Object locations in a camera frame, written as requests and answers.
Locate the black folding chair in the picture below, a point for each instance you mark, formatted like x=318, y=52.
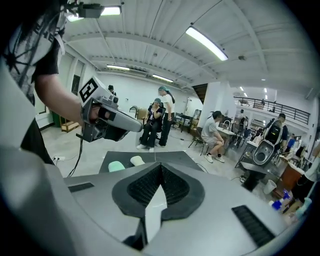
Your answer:
x=198, y=136

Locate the wooden shelf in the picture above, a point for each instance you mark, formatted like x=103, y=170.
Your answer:
x=68, y=126

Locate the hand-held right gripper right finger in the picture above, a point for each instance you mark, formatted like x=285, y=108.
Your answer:
x=220, y=212

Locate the person's black printed shirt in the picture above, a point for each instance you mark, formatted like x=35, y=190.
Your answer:
x=25, y=37

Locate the ceiling light strip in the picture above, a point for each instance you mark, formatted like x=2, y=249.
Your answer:
x=117, y=67
x=162, y=78
x=207, y=43

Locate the green soap bar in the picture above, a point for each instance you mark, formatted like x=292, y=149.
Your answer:
x=116, y=167

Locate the white bucket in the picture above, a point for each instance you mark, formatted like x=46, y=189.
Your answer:
x=270, y=187

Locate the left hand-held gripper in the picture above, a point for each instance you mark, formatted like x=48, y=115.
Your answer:
x=88, y=91

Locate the white toilet bowl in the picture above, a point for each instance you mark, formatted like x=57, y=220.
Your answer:
x=262, y=155

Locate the green bin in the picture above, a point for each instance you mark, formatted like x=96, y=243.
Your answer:
x=56, y=118

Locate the black balcony railing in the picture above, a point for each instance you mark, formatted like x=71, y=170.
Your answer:
x=275, y=107

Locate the white soap bar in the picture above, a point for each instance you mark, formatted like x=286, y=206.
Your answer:
x=137, y=161

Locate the white bottle blue cap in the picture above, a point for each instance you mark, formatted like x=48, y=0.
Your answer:
x=277, y=206

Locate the black head-worn camera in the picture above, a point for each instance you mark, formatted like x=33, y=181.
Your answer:
x=91, y=10

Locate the person's black shorts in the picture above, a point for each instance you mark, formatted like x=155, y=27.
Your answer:
x=35, y=140

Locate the white sink basin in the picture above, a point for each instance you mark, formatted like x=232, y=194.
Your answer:
x=153, y=220

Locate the white power strip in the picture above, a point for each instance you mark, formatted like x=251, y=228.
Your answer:
x=59, y=158

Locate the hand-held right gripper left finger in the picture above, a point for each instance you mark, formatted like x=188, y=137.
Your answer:
x=87, y=205

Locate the brown cabinet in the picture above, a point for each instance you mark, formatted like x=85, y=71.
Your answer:
x=291, y=176

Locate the person's left forearm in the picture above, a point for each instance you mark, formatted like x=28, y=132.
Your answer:
x=60, y=100

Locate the person's left hand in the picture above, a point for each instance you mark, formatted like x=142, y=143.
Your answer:
x=95, y=113

